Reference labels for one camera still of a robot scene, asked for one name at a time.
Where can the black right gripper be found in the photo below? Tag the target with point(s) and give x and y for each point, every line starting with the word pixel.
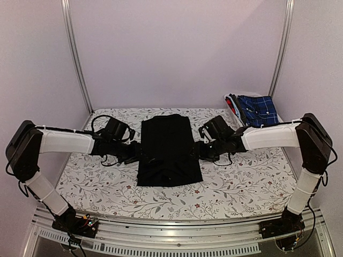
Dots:
pixel 198 148

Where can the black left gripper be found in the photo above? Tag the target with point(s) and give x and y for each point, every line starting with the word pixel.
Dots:
pixel 135 153

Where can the black long sleeve shirt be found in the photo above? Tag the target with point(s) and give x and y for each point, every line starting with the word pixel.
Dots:
pixel 167 161

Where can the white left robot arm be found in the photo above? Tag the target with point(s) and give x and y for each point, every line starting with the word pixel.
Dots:
pixel 30 142

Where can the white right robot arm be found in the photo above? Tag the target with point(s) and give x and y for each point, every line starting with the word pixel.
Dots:
pixel 307 134

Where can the light blue folded shirt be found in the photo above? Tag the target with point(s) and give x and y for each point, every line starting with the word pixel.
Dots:
pixel 237 111

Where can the red black plaid shirt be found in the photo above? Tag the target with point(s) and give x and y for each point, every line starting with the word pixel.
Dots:
pixel 230 104

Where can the blue plaid shirt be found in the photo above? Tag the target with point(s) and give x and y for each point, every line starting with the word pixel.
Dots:
pixel 258 110

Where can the dark grey folded shirt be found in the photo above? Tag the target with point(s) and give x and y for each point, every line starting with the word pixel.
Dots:
pixel 242 114

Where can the floral white tablecloth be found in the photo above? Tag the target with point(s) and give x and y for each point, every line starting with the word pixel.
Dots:
pixel 248 184

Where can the white plastic laundry basket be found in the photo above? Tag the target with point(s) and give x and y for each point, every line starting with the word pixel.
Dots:
pixel 231 96

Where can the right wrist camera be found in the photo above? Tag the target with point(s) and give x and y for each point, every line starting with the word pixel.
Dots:
pixel 216 128

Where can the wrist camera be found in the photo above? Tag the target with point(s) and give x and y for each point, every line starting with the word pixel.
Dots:
pixel 118 131
pixel 216 128

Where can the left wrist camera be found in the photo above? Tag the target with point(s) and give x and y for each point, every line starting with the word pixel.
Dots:
pixel 118 131

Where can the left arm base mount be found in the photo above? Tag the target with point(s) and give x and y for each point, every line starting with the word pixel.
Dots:
pixel 84 225

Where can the aluminium front rail frame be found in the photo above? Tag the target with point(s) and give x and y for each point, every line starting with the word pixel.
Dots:
pixel 121 236

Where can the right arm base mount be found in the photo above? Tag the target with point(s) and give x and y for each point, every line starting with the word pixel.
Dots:
pixel 287 223

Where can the right aluminium corner post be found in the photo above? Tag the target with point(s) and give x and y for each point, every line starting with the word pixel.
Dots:
pixel 282 47

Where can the aluminium corner post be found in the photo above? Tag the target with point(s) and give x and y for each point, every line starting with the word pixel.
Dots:
pixel 66 11
pixel 282 47

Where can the left aluminium corner post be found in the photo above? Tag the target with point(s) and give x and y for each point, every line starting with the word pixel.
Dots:
pixel 66 11

